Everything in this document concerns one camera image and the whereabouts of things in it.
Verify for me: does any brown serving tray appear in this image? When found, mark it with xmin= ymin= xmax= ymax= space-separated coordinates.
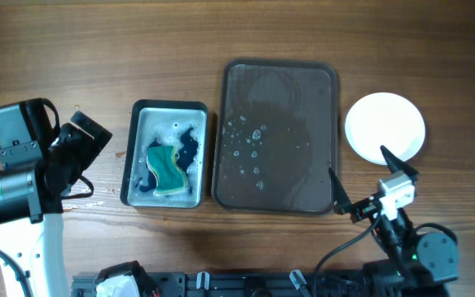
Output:
xmin=212 ymin=58 xmax=339 ymax=215

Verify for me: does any black soapy water tray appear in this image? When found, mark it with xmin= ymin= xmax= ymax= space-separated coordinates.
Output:
xmin=120 ymin=100 xmax=209 ymax=209

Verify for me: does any green yellow sponge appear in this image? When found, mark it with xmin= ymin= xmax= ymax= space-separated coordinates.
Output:
xmin=147 ymin=145 xmax=188 ymax=196

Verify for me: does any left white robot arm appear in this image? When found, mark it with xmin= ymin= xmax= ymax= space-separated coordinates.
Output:
xmin=0 ymin=111 xmax=112 ymax=296

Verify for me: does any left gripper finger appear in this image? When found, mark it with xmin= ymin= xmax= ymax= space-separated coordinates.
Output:
xmin=81 ymin=134 xmax=112 ymax=167
xmin=70 ymin=111 xmax=112 ymax=140

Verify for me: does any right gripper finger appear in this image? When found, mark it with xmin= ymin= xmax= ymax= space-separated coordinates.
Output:
xmin=380 ymin=145 xmax=418 ymax=176
xmin=328 ymin=167 xmax=351 ymax=207

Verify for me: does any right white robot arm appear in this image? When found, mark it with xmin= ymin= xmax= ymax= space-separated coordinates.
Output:
xmin=312 ymin=146 xmax=459 ymax=296

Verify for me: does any white plate blue streak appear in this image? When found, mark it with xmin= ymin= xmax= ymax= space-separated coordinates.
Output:
xmin=344 ymin=92 xmax=426 ymax=165

